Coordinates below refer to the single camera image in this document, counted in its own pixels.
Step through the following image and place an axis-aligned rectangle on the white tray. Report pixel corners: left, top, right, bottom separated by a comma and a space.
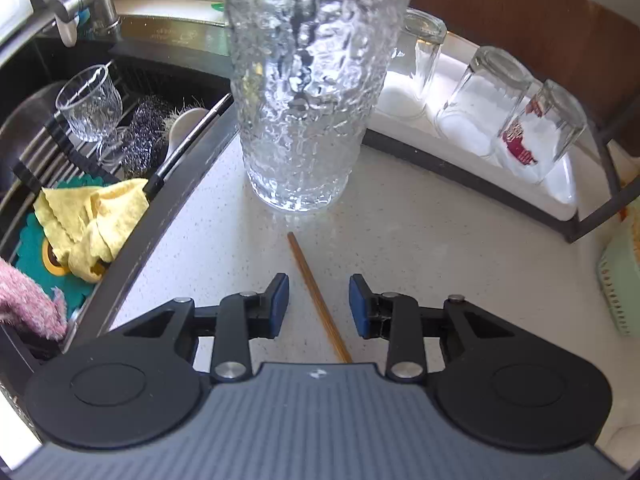
367, 30, 582, 222

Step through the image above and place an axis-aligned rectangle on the green plastic basket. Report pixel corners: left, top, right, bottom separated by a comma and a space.
597, 225, 640, 339

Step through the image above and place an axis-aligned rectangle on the clear glass with red print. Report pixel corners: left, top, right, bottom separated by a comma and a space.
492, 79, 589, 187

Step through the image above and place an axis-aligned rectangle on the black kitchen sink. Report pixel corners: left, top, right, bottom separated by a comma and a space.
0, 10, 237, 376

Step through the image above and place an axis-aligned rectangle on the textured glass mug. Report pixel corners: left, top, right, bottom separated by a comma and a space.
221, 0, 421, 214

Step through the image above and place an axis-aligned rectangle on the brown wooden board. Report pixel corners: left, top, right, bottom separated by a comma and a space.
410, 0, 640, 128

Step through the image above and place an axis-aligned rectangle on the green flower-shaped sponge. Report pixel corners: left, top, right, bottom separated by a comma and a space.
12, 175, 109, 312

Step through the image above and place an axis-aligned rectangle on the black sink drain rack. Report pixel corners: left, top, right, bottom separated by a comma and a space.
10, 95, 234, 197

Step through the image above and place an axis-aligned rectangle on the steel wool scrubber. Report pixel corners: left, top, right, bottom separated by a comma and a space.
121, 95, 172, 177

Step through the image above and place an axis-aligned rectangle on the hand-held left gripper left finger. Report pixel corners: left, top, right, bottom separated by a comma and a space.
122, 272, 291, 384

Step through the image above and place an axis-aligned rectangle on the glass goblet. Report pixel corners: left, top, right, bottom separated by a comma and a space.
55, 64, 126, 167

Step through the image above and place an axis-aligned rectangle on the clear drinking glass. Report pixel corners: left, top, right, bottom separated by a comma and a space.
435, 46, 536, 159
377, 7, 449, 122

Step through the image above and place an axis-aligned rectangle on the yellow cloth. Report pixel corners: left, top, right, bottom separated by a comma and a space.
32, 177, 151, 284

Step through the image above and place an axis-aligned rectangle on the white ladle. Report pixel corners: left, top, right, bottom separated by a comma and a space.
165, 107, 211, 162

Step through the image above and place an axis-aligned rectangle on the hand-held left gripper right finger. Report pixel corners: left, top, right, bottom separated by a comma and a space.
348, 274, 516, 382

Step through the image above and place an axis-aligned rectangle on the pink fuzzy cloth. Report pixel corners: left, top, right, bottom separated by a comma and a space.
0, 257, 69, 342

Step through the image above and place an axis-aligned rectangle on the black metal rack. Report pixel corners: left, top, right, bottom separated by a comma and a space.
362, 25, 640, 246

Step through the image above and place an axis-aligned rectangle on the wooden chopstick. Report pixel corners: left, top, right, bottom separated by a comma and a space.
286, 231, 354, 364

